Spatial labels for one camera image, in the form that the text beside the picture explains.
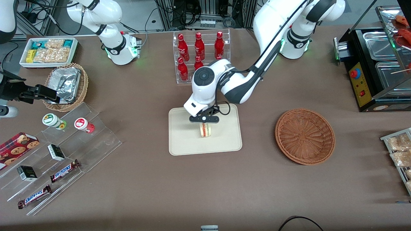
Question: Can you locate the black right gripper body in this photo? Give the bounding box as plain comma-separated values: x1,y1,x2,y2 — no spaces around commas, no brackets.
0,69,36,104

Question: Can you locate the triangle sandwich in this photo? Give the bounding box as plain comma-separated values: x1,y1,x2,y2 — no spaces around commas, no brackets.
199,123,213,138

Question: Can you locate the beige plastic tray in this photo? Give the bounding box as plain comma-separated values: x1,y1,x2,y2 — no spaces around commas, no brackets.
169,103,243,156

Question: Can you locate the tan wicker basket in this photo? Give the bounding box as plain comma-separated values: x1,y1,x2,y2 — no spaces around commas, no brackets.
42,63,89,113

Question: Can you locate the brown wicker basket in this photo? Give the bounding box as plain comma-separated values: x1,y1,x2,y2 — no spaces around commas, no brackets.
275,108,336,166

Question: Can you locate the aluminium foil container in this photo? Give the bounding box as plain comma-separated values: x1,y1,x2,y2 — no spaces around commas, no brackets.
48,67,81,104

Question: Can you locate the white grey cylinder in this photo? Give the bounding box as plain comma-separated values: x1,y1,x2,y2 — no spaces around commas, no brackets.
0,106,19,118

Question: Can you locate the green white yoghurt bottle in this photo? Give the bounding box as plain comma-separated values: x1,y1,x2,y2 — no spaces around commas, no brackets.
42,113,67,130

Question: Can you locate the white plastic snack bin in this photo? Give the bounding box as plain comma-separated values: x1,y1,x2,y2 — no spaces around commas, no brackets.
19,37,79,70

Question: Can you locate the large clear cookie bag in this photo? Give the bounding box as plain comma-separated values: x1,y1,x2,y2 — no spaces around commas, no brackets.
33,47,70,64

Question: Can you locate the red white yoghurt bottle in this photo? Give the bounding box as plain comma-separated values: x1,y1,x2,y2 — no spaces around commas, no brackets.
74,117,95,134

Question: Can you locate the small clear cookie bag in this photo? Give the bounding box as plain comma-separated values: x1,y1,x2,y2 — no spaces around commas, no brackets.
45,39,65,49

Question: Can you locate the red cookie box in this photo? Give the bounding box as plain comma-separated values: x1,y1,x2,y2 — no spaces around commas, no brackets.
0,132,40,171

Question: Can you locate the small black carton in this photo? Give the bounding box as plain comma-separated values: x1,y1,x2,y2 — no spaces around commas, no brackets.
47,144,66,161
16,165,38,182

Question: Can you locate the clear acrylic stepped display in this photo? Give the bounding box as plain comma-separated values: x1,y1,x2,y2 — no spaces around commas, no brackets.
0,102,123,216

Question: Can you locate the clear acrylic bottle rack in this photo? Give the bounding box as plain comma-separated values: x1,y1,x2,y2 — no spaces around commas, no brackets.
172,29,231,85

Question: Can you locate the snickers chocolate bar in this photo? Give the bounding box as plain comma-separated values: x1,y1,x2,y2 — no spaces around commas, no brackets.
17,184,52,210
49,159,80,184

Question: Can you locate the black food warmer machine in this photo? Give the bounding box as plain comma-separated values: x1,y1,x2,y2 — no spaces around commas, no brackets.
333,5,411,113

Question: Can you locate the steel warmer pan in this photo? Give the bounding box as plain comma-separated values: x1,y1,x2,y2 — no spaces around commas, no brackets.
375,60,411,97
363,31,398,61

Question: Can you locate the red sausage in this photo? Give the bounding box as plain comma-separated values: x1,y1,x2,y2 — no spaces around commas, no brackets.
394,14,411,49

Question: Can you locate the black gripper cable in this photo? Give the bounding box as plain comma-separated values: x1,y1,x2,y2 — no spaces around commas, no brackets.
213,102,231,116

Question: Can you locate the black table cable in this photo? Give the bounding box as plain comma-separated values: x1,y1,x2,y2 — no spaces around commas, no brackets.
277,215,325,231

